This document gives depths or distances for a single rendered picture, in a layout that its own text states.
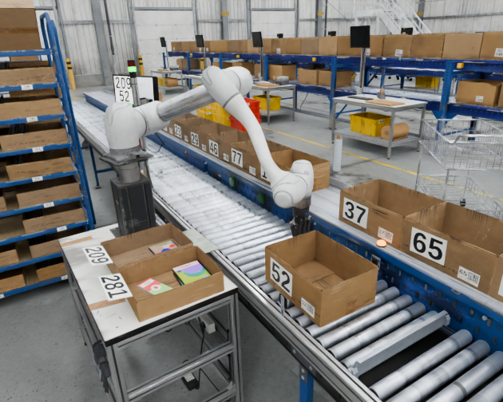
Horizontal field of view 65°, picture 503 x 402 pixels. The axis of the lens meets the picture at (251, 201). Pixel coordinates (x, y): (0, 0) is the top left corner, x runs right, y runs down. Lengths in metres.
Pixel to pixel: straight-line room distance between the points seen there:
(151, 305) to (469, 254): 1.22
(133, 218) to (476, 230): 1.67
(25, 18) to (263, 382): 2.60
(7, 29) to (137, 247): 1.62
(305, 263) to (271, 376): 0.78
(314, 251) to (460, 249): 0.65
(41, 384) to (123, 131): 1.51
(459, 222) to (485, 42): 4.95
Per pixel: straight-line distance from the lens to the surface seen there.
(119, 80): 3.21
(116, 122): 2.10
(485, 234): 1.96
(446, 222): 2.04
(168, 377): 1.88
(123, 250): 2.16
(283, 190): 1.54
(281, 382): 2.40
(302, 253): 1.90
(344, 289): 1.56
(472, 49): 6.83
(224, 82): 1.78
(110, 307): 1.80
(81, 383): 2.63
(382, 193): 2.23
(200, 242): 2.17
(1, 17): 3.00
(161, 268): 1.92
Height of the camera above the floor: 1.77
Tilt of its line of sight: 23 degrees down
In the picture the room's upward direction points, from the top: 2 degrees counter-clockwise
